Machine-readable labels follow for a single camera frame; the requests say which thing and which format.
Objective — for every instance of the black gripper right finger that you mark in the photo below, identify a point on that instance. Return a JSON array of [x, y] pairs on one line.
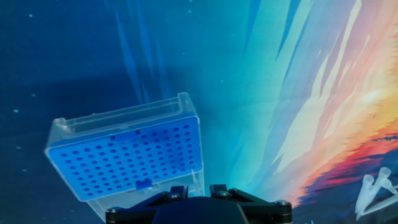
[[267, 214]]

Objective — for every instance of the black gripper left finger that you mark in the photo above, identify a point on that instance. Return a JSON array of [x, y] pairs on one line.
[[133, 214]]

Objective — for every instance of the blue pipette tip rack box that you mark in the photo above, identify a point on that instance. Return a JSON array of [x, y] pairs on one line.
[[124, 155]]

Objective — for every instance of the large clear pipette tip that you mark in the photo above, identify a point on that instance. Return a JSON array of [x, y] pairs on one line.
[[385, 203], [390, 185], [381, 180], [365, 193]]

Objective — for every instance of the printed forest sunset cloth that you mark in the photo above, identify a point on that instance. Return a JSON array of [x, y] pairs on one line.
[[264, 77]]

